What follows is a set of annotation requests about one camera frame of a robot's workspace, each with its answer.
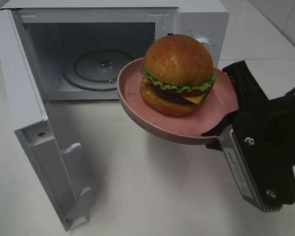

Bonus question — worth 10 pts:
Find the white microwave door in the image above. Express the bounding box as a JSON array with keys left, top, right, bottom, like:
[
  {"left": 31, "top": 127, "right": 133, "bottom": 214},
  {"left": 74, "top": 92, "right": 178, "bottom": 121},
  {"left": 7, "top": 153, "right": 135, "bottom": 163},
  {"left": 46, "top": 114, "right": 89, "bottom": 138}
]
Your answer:
[{"left": 0, "top": 10, "right": 92, "bottom": 231}]

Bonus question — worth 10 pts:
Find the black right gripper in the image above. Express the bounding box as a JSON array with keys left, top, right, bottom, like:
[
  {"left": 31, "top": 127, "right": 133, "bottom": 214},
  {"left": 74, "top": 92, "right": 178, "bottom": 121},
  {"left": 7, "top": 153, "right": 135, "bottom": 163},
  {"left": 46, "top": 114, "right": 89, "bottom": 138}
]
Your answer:
[{"left": 201, "top": 60, "right": 295, "bottom": 204}]

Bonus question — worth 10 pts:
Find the glass microwave turntable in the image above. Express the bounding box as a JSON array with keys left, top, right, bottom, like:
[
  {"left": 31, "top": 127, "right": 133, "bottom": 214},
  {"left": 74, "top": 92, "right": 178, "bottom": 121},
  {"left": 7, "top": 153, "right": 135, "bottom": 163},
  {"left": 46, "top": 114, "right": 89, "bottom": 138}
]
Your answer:
[{"left": 61, "top": 49, "right": 133, "bottom": 91}]

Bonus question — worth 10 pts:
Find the white microwave oven body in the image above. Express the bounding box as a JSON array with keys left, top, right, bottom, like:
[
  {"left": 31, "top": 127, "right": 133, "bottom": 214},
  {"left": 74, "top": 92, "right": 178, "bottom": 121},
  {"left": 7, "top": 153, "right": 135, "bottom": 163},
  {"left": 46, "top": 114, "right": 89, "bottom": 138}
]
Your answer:
[{"left": 0, "top": 0, "right": 229, "bottom": 102}]

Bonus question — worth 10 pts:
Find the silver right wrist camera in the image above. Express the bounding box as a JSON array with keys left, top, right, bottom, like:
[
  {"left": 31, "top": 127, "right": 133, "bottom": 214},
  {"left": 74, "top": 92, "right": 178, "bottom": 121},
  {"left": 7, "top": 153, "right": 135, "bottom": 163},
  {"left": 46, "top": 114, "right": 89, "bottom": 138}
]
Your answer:
[{"left": 217, "top": 125, "right": 282, "bottom": 212}]

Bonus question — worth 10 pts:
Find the upper white power knob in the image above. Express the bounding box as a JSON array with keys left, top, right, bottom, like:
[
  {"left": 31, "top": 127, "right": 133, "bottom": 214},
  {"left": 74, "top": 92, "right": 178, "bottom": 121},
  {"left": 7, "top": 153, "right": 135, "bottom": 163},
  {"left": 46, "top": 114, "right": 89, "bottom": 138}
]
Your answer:
[{"left": 196, "top": 35, "right": 211, "bottom": 50}]

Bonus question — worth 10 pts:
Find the pink round plate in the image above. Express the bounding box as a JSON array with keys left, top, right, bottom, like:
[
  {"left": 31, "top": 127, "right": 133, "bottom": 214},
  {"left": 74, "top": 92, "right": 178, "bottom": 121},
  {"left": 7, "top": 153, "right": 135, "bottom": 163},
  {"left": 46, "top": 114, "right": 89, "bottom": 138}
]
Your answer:
[{"left": 117, "top": 59, "right": 238, "bottom": 145}]

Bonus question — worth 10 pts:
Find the toy hamburger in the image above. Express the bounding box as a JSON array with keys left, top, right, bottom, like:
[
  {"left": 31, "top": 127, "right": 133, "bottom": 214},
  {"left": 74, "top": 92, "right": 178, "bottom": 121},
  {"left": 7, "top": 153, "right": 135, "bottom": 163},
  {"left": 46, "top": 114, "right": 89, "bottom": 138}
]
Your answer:
[{"left": 140, "top": 34, "right": 217, "bottom": 117}]

